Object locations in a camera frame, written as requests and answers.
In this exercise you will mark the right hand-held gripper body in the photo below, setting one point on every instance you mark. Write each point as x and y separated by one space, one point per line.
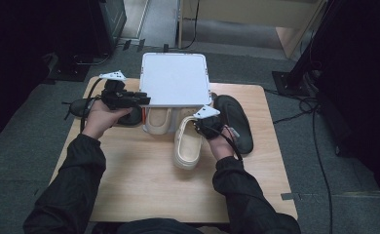
210 125

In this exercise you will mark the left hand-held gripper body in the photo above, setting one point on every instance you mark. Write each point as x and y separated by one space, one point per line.
113 94

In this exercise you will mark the person's right hand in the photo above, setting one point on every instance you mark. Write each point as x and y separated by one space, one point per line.
222 146

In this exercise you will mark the person's left hand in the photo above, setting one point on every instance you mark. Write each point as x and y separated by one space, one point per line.
102 120

